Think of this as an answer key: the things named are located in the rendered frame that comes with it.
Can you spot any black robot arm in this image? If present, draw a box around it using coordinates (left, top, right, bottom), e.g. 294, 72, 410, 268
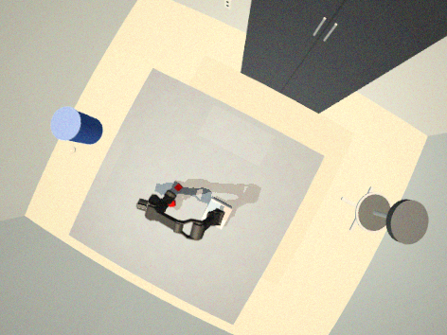
136, 193, 225, 240

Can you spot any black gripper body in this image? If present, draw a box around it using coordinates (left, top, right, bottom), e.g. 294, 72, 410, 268
157, 190, 176, 210

